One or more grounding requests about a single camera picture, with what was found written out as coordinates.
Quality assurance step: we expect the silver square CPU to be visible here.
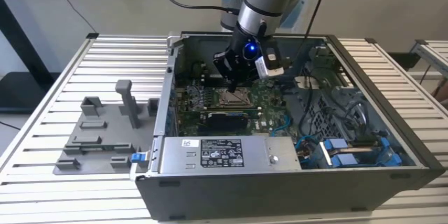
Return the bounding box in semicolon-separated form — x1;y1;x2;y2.
226;91;246;103

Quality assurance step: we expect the metal CPU socket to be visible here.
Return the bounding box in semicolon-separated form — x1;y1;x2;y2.
218;87;251;105

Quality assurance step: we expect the green motherboard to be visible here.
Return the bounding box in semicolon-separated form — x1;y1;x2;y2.
174;76;299;137

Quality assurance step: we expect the black graphics card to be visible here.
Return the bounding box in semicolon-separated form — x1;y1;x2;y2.
202;110;259;133

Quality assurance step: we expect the grey metal drive cage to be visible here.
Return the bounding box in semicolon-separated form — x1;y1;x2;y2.
290;74;390;143

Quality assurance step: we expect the silver power supply unit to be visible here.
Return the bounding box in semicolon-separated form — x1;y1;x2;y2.
159;136;303;175

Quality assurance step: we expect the blue disk carrier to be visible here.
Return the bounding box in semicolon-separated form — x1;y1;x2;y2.
321;136;394;154
329;150;403;169

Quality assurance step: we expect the black crate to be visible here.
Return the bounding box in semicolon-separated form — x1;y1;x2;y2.
389;52;422;74

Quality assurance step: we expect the blue case latch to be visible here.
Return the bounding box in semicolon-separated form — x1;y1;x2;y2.
129;152;147;163

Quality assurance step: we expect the grey plastic parts rack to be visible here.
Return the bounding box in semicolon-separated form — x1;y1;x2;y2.
53;79;162;175

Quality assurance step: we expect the dark grey PC case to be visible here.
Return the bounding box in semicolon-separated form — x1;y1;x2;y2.
135;31;446;222

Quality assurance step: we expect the metal slatted side table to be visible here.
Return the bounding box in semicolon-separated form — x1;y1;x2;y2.
409;39;448;80

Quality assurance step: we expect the black floor stand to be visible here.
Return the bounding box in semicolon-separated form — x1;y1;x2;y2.
0;0;63;114

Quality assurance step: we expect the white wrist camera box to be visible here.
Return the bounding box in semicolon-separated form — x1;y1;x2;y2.
255;47;286;80

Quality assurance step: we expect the black power wire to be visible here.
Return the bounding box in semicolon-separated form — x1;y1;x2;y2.
298;74;318;133

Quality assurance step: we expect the blue data wire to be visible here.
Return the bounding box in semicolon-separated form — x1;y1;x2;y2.
271;115;299;133

